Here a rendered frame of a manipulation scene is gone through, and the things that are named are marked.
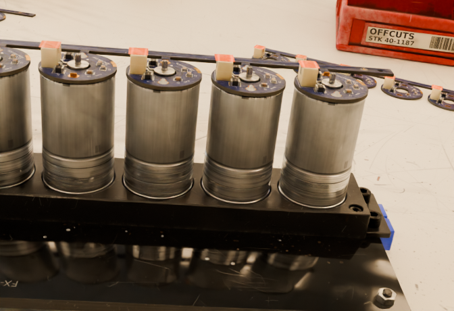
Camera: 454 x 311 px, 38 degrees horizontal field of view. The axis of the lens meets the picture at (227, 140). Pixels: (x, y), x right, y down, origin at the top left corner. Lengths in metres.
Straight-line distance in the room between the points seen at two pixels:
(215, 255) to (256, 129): 0.04
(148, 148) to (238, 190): 0.03
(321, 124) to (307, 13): 0.33
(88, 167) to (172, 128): 0.03
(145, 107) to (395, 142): 0.16
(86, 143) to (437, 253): 0.14
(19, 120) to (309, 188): 0.10
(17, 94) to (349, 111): 0.11
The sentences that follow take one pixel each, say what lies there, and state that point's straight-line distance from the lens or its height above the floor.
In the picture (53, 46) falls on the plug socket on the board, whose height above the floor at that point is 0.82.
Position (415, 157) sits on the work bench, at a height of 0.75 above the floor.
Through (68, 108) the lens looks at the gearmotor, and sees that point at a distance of 0.21.
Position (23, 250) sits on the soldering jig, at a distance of 0.22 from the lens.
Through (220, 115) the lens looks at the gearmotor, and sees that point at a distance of 0.21.
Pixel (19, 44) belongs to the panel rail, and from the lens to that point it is 0.24.
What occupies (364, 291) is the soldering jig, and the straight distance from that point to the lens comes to 0.21.
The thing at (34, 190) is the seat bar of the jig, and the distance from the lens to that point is 0.23.
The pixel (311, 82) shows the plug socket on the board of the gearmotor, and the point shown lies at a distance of 0.22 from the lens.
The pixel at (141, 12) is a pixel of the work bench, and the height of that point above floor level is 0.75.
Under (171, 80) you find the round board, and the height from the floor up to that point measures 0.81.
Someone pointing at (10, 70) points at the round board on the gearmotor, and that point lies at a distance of 0.22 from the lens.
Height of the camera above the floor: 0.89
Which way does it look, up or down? 27 degrees down
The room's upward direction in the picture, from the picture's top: 6 degrees clockwise
